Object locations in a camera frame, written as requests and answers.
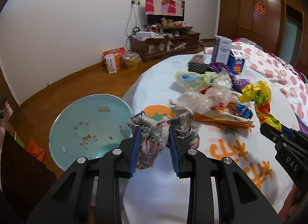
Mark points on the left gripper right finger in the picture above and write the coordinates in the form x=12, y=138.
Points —
x=239, y=199

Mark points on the pink patchwork cloth cover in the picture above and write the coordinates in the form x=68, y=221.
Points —
x=165, y=7

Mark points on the yellow snack wrapper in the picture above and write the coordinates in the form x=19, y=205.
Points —
x=260, y=93

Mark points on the tall white blue box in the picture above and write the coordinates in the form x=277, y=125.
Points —
x=221, y=49

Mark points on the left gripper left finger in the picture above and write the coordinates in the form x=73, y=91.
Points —
x=69, y=199

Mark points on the blue yellow carton box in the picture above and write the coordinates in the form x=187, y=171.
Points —
x=236, y=61

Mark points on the purple snack wrapper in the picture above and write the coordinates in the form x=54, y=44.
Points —
x=237, y=84

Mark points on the yellow blue plastic bag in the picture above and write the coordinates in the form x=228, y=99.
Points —
x=193, y=81

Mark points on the striped pink cloth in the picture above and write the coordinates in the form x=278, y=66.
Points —
x=6, y=113

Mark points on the red white paper bag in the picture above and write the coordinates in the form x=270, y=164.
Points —
x=112, y=59

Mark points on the teal round trash bin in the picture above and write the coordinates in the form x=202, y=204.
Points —
x=90, y=127

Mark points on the person's right hand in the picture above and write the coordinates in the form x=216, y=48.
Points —
x=289, y=206

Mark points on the pink heart pattern quilt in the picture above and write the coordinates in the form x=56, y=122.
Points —
x=283, y=76

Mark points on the wooden TV cabinet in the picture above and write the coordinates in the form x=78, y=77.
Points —
x=157, y=41

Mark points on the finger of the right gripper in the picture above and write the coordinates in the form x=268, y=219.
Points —
x=292, y=134
x=271, y=133

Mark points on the black knitted item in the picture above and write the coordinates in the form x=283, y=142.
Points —
x=198, y=67

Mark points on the blue candy wrapper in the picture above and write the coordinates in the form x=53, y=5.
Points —
x=241, y=110

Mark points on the orange paper envelope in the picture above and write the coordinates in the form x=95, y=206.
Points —
x=223, y=118

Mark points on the wooden wardrobe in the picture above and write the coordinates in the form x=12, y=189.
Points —
x=272, y=24

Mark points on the wall socket with cables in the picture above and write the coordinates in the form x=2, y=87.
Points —
x=133, y=23

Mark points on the plaid cloth rag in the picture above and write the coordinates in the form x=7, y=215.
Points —
x=155, y=133

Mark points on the clear plastic bag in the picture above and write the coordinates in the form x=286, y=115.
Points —
x=214, y=97

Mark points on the yellow bucket with plastic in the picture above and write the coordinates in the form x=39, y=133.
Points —
x=131, y=60

